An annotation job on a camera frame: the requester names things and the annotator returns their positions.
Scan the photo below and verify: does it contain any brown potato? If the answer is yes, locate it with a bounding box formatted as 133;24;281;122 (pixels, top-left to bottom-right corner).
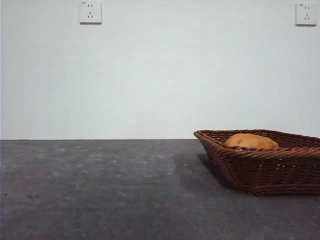
224;133;280;151

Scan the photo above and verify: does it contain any brown wicker basket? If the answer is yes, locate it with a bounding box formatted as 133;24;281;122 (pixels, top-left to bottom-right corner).
193;128;320;197

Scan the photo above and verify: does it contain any white wall socket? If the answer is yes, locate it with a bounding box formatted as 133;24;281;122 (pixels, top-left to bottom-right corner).
295;2;318;27
79;0;103;25

